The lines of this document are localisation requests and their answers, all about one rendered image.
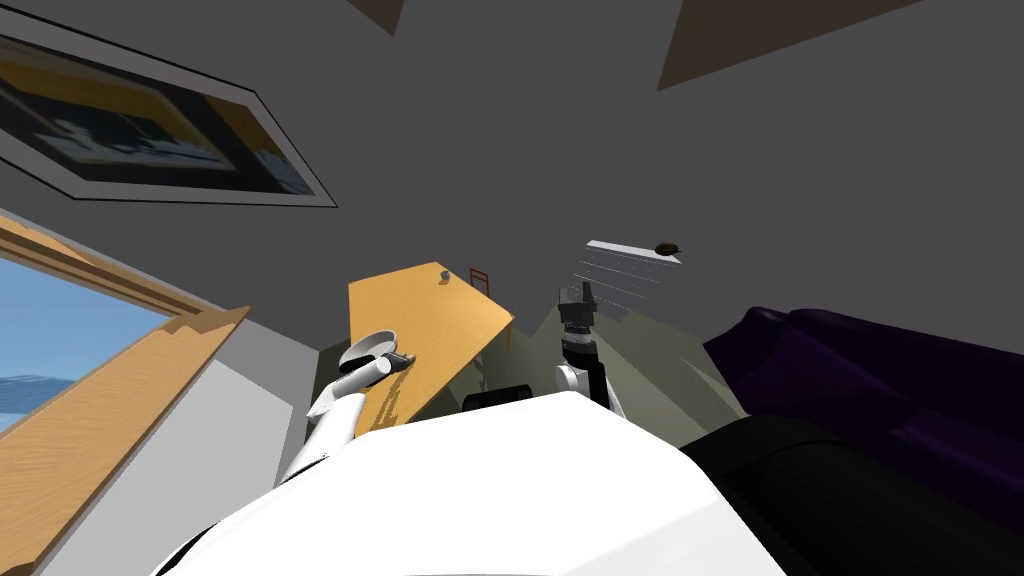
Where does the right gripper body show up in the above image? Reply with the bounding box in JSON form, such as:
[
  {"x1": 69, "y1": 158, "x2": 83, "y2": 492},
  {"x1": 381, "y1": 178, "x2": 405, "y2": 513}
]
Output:
[{"x1": 556, "y1": 299, "x2": 599, "y2": 331}]

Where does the white bowl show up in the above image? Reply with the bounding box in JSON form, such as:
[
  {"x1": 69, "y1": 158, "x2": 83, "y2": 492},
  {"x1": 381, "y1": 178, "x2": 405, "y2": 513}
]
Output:
[{"x1": 338, "y1": 329, "x2": 400, "y2": 375}]

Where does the white chest of drawers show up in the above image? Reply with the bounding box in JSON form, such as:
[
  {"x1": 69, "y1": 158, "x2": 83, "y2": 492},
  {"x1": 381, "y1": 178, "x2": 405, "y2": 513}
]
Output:
[{"x1": 570, "y1": 239, "x2": 683, "y2": 323}]

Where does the light wooden table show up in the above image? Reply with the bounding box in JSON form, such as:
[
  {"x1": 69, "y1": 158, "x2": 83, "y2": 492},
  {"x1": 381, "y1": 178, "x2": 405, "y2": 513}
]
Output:
[{"x1": 347, "y1": 260, "x2": 516, "y2": 438}]

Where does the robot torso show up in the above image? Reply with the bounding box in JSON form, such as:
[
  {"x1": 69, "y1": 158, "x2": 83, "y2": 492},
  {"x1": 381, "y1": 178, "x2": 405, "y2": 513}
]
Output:
[{"x1": 154, "y1": 384, "x2": 791, "y2": 576}]

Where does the dark purple sofa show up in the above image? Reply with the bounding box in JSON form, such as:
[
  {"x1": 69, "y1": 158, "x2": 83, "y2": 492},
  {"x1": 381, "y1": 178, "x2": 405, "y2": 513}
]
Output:
[{"x1": 702, "y1": 305, "x2": 1024, "y2": 536}]

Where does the wooden framed window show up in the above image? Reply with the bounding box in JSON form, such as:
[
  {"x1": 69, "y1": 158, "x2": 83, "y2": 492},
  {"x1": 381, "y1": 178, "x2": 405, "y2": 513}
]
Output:
[{"x1": 0, "y1": 209, "x2": 252, "y2": 576}]

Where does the framed wall picture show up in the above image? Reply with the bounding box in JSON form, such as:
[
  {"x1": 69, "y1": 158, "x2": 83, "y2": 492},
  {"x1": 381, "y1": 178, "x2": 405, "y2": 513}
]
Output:
[{"x1": 0, "y1": 6, "x2": 340, "y2": 210}]

